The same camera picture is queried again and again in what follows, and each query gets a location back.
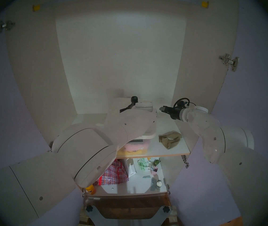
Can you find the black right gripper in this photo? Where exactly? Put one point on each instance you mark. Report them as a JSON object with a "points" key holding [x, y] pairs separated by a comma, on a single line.
{"points": [[177, 113]]}

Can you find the orange drink bottle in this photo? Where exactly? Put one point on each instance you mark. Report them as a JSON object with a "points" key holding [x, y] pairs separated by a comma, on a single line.
{"points": [[91, 189]]}

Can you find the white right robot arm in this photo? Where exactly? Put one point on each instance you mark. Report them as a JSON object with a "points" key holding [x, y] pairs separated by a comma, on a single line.
{"points": [[209, 133]]}

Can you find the white plastic bin lid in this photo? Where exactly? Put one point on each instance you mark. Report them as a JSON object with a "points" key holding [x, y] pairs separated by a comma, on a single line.
{"points": [[151, 124]]}

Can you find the pale pink folded cloth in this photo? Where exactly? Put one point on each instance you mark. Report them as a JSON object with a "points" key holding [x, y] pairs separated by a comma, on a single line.
{"points": [[135, 146]]}

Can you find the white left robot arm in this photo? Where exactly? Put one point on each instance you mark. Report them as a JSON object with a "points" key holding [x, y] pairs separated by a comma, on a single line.
{"points": [[89, 145]]}

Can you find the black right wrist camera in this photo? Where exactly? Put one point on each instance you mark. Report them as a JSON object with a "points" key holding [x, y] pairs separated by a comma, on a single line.
{"points": [[181, 105]]}

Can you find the lilac wardrobe door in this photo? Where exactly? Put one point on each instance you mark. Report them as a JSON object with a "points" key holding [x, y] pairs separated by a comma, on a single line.
{"points": [[11, 98], [254, 98]]}

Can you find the white wardrobe carcass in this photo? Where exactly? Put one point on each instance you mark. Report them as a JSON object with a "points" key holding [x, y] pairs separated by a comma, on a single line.
{"points": [[119, 63]]}

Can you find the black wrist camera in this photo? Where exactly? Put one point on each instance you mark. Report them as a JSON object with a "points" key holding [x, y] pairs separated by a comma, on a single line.
{"points": [[181, 105], [134, 99]]}

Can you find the grey robot base frame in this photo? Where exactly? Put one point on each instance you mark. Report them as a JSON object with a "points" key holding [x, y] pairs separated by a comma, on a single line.
{"points": [[101, 218]]}

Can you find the clear plastic storage bin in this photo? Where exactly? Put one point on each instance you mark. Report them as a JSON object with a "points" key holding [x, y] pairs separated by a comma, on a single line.
{"points": [[134, 145]]}

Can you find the black star knob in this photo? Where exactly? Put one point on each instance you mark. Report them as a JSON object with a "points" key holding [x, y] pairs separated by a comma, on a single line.
{"points": [[166, 209], [89, 208]]}

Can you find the yellow cloth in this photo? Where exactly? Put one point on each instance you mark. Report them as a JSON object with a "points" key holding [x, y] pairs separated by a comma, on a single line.
{"points": [[131, 152]]}

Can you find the beige ribbed sock pair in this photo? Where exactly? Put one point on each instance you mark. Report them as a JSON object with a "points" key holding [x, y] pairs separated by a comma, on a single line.
{"points": [[170, 139]]}

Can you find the red plaid bag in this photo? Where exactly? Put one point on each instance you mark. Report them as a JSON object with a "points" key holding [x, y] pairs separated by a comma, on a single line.
{"points": [[115, 175]]}

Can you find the white clothes rod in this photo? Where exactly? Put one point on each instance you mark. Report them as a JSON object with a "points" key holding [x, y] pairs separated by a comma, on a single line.
{"points": [[196, 2]]}

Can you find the metal door hinge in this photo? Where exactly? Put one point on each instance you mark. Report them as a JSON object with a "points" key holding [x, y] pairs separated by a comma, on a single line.
{"points": [[168, 189], [51, 144], [6, 26], [185, 163], [230, 62]]}

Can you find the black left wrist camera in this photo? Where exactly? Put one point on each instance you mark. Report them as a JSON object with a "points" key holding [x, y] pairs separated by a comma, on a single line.
{"points": [[134, 99]]}

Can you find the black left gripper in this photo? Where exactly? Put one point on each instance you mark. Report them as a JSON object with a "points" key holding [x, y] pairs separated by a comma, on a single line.
{"points": [[126, 109]]}

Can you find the green crumpled wrapper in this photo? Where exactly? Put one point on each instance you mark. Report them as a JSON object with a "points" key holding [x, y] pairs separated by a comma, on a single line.
{"points": [[143, 163]]}

